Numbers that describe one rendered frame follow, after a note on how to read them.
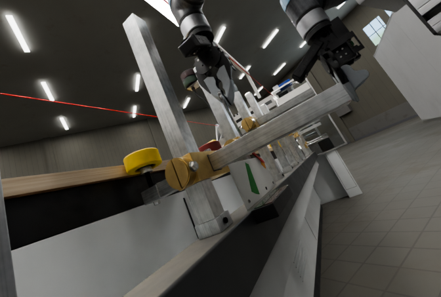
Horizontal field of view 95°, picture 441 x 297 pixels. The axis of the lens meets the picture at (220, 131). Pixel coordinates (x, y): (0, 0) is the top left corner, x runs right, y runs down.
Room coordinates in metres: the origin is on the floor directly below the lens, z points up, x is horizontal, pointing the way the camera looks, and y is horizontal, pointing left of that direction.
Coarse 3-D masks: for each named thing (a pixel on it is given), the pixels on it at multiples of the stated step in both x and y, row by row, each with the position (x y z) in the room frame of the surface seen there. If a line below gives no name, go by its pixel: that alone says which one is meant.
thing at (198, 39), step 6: (192, 36) 0.34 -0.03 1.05; (198, 36) 0.37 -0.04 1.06; (204, 36) 0.41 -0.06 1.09; (186, 42) 0.35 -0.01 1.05; (192, 42) 0.35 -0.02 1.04; (198, 42) 0.35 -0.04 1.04; (204, 42) 0.38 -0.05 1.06; (180, 48) 0.35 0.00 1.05; (186, 48) 0.35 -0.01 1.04; (192, 48) 0.35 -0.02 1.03; (198, 48) 0.37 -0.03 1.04; (204, 48) 0.42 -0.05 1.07; (186, 54) 0.36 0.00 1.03; (192, 54) 0.38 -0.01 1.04
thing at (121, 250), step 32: (288, 160) 2.27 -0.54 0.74; (64, 192) 0.34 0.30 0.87; (96, 192) 0.39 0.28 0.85; (128, 192) 0.46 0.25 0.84; (224, 192) 0.83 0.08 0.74; (32, 224) 0.30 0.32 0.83; (64, 224) 0.34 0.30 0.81; (96, 224) 0.38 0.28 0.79; (128, 224) 0.44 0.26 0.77; (160, 224) 0.51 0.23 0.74; (192, 224) 0.61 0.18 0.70; (320, 224) 2.32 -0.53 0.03; (32, 256) 0.29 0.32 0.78; (64, 256) 0.33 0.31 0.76; (96, 256) 0.37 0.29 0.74; (128, 256) 0.42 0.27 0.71; (160, 256) 0.48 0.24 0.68; (320, 256) 1.76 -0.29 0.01; (32, 288) 0.29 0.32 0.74; (64, 288) 0.32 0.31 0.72; (96, 288) 0.36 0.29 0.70; (128, 288) 0.40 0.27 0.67; (288, 288) 0.99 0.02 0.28
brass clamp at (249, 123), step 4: (252, 116) 0.80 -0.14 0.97; (244, 120) 0.78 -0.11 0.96; (248, 120) 0.77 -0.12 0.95; (252, 120) 0.77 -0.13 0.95; (256, 120) 0.82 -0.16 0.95; (244, 124) 0.78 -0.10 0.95; (248, 124) 0.77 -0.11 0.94; (252, 124) 0.77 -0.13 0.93; (256, 124) 0.79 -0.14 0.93; (244, 128) 0.78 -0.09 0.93; (248, 128) 0.78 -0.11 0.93; (252, 128) 0.78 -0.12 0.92
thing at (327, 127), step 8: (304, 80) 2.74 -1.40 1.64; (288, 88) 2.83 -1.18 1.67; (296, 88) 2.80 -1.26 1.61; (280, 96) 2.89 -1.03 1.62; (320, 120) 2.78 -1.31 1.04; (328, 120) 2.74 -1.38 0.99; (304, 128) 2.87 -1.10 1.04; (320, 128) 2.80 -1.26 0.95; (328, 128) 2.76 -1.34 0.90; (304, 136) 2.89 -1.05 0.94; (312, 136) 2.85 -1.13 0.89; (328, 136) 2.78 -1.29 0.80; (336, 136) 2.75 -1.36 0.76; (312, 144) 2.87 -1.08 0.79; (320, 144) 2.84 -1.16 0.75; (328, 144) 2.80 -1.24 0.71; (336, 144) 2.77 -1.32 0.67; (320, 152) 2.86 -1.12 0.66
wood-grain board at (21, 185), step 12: (96, 168) 0.39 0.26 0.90; (108, 168) 0.42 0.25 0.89; (120, 168) 0.44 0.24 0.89; (156, 168) 0.54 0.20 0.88; (12, 180) 0.28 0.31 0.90; (24, 180) 0.29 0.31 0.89; (36, 180) 0.30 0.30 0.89; (48, 180) 0.32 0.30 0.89; (60, 180) 0.33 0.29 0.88; (72, 180) 0.35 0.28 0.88; (84, 180) 0.37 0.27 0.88; (96, 180) 0.39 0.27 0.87; (108, 180) 0.42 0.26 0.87; (12, 192) 0.28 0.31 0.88; (24, 192) 0.29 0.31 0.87; (36, 192) 0.30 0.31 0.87
